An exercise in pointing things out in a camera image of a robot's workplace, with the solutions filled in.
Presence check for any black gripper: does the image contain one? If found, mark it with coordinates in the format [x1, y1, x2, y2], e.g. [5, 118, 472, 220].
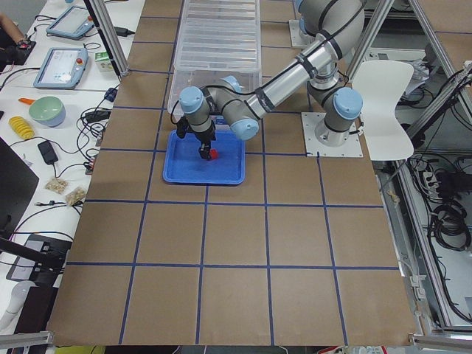
[189, 123, 216, 161]

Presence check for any red block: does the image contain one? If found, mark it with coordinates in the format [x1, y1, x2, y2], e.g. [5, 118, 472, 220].
[209, 149, 218, 160]

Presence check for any clear plastic box lid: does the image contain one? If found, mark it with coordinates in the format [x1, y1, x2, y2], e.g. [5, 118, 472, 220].
[174, 0, 261, 73]

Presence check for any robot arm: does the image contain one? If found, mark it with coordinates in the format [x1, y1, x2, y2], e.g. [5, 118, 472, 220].
[176, 1, 364, 160]
[299, 17, 316, 43]

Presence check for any person forearm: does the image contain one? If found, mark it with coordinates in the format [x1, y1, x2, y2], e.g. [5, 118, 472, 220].
[0, 13, 24, 44]

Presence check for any blue plastic tray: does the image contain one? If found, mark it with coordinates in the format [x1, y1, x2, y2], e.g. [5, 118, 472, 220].
[162, 130, 246, 185]

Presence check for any clear plastic storage box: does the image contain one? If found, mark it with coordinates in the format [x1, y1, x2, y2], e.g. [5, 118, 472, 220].
[167, 69, 262, 122]

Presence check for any green white carton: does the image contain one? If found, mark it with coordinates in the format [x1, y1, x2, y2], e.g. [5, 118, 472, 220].
[94, 52, 114, 72]

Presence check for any bag of nuts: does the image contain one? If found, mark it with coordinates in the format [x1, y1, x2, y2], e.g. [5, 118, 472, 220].
[45, 177, 69, 194]
[65, 187, 87, 207]

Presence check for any black power brick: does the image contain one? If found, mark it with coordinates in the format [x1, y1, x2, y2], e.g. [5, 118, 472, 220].
[114, 27, 135, 37]

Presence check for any black power adapter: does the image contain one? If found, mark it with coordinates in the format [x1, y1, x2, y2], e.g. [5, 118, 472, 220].
[38, 140, 58, 165]

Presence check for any green bowl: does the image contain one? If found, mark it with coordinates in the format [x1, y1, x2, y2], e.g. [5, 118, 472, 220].
[29, 96, 66, 128]

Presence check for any blue teach pendant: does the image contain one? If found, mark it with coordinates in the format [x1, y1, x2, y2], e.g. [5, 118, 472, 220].
[46, 6, 94, 40]
[33, 48, 89, 90]

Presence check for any orange toy carrot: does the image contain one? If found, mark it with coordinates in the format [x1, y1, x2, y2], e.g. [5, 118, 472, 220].
[18, 97, 35, 105]

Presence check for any yellow toy corn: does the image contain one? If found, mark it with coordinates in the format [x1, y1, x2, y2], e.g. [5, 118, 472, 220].
[8, 116, 35, 140]

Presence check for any white plastic chair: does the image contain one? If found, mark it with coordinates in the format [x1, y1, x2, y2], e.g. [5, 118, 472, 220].
[353, 60, 414, 161]

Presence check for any black monitor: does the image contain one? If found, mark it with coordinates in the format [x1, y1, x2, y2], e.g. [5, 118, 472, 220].
[0, 139, 39, 239]

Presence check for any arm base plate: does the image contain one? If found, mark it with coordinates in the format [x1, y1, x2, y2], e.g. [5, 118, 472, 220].
[301, 112, 364, 158]
[288, 18, 314, 49]

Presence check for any aluminium frame post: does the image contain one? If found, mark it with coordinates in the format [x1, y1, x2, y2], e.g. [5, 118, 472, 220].
[83, 0, 129, 78]

